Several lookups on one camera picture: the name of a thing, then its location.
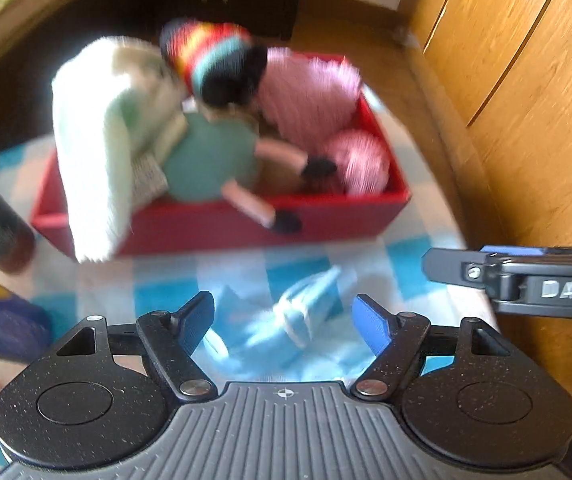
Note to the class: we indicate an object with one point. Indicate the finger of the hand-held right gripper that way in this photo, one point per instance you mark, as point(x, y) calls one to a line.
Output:
point(516, 285)

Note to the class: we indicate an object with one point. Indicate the pink doll with rainbow hat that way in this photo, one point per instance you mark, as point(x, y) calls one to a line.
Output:
point(311, 105)

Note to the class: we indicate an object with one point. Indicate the cream patterned pouch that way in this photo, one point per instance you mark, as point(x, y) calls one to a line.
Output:
point(147, 177)

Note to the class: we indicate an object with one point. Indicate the teal plush toy pink limbs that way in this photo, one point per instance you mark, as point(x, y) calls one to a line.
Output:
point(211, 160)

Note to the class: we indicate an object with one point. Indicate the dark wooden bed frame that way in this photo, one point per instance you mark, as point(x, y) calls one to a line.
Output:
point(81, 5)

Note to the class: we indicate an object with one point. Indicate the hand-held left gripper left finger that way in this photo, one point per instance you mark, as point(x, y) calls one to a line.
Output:
point(197, 322)

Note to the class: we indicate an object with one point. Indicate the light blue plush toy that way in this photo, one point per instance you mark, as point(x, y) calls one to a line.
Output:
point(286, 320)

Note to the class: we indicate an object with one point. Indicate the blue white checkered cloth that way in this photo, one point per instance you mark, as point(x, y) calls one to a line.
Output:
point(346, 260)

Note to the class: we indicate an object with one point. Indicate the wooden wardrobe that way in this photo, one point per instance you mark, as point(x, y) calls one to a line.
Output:
point(516, 85)

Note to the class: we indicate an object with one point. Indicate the blue and yellow bag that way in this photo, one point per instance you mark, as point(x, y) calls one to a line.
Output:
point(1, 317)

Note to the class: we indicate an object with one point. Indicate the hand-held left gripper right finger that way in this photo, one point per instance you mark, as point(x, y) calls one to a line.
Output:
point(372, 322)

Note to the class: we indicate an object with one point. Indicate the white and green fuzzy garment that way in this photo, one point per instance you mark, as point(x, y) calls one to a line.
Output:
point(101, 130)

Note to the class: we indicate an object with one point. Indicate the red box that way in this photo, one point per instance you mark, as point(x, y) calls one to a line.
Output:
point(206, 225)

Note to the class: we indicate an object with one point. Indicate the rainbow striped knit hat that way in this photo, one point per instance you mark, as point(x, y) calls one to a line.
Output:
point(211, 60)

